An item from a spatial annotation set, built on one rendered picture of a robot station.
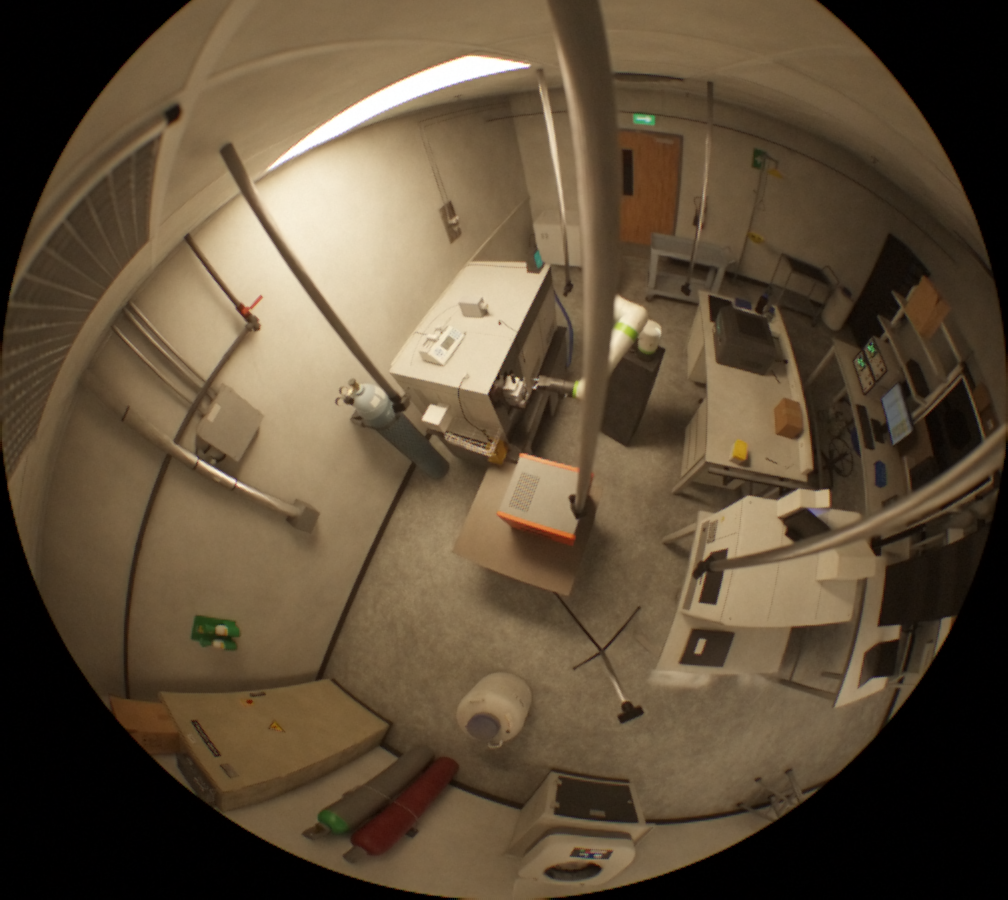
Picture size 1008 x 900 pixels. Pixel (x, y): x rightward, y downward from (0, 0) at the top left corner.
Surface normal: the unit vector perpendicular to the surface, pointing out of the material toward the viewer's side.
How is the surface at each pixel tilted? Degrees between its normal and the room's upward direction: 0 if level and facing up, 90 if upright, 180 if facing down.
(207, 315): 90
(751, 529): 0
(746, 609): 0
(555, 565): 0
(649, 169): 90
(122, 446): 90
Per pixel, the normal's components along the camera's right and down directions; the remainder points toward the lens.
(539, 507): -0.20, -0.55
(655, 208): -0.36, 0.81
